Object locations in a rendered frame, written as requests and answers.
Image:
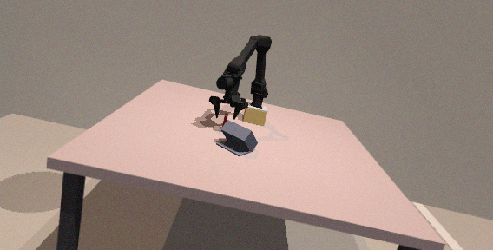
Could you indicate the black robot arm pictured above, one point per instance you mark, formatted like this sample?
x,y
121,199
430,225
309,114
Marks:
x,y
237,67

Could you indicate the grey sloped panel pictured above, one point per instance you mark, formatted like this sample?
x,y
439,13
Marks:
x,y
240,140

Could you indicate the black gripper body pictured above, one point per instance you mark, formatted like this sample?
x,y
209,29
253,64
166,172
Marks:
x,y
215,100

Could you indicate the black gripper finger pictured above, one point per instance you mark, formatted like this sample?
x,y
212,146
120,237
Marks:
x,y
216,109
236,111

